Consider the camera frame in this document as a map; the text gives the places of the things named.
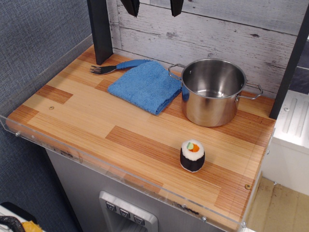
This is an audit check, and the black frame post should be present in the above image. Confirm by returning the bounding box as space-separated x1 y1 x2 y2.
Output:
269 6 309 119
87 0 113 65

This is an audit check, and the stainless steel pot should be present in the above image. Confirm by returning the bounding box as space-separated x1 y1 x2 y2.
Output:
168 58 263 127

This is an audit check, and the grey cabinet with dispenser panel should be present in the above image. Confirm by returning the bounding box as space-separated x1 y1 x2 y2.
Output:
47 150 220 232

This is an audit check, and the black right frame post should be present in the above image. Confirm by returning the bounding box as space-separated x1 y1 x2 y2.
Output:
269 6 309 119

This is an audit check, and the fork with blue handle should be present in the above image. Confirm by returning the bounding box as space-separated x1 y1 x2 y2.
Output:
90 59 151 74

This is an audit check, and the white toy sink unit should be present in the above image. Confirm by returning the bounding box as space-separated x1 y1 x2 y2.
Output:
261 90 309 195

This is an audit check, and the clear acrylic table guard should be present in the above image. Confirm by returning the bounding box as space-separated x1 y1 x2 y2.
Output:
3 37 275 232

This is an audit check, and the black left frame post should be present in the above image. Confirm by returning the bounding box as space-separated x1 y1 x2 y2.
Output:
87 0 113 65

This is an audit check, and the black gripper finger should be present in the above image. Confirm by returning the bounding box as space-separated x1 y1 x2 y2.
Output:
170 0 183 17
121 0 140 17

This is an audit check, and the blue folded towel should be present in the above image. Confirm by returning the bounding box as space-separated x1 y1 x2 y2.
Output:
107 61 182 115

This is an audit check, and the yellow object at corner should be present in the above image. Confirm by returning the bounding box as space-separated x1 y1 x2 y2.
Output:
21 221 44 232

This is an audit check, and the plush sushi roll toy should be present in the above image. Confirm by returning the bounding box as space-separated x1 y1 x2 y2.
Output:
180 139 205 173

